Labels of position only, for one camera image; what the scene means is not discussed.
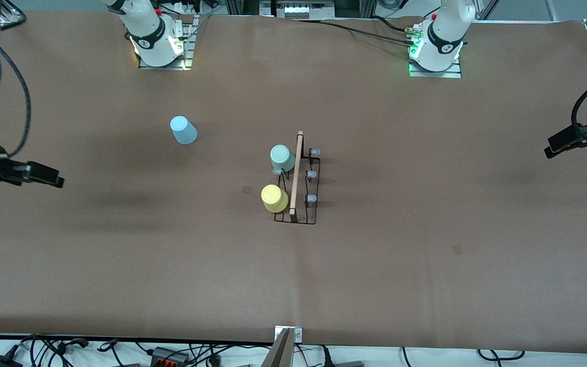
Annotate black box orange connectors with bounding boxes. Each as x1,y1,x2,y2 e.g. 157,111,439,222
150,347,191,367

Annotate pale green plastic cup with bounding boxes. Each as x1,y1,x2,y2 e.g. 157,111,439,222
270,145,296,173

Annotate yellow plastic cup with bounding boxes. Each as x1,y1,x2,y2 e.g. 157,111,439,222
261,184,289,214

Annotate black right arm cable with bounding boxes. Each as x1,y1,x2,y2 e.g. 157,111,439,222
0,31,32,158

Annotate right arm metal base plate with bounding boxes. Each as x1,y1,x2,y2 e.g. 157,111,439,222
138,20,195,71

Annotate wooden camera post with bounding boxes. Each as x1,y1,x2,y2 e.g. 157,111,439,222
260,327,297,367

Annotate light blue plastic cup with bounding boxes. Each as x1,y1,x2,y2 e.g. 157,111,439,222
170,116,198,145

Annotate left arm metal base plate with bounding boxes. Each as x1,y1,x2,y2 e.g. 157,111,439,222
409,56,462,78

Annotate small metal bracket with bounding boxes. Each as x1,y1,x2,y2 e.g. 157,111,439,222
275,326,303,343

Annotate white electronics box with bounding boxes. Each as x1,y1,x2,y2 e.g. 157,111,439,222
260,0,335,20

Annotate black wire cup holder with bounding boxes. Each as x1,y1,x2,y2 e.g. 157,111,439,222
272,130,322,225

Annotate black braided cable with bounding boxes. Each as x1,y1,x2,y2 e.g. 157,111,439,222
293,18,419,46

